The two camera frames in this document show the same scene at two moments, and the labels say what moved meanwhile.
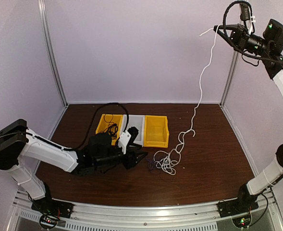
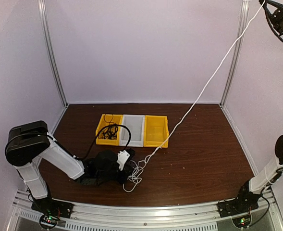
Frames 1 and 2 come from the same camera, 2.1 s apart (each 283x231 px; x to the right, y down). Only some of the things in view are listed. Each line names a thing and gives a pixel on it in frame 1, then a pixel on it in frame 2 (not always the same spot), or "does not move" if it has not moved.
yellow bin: (107, 120) does not move
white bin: (137, 121) does not move
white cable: (171, 161) to (133, 177)
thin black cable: (109, 122) does not move
